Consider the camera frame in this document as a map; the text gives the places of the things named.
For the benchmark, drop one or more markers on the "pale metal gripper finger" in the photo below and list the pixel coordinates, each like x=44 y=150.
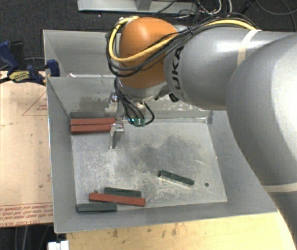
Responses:
x=116 y=135
x=112 y=101

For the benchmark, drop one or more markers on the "red-brown flat block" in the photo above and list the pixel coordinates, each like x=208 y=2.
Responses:
x=91 y=129
x=117 y=199
x=92 y=121

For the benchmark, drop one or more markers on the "grey metal bin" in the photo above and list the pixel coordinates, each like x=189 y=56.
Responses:
x=164 y=150

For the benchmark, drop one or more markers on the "dark green flat block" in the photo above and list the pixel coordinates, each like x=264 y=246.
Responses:
x=176 y=177
x=122 y=192
x=96 y=207

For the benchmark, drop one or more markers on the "brown cardboard board red print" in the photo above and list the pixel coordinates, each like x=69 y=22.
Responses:
x=23 y=150

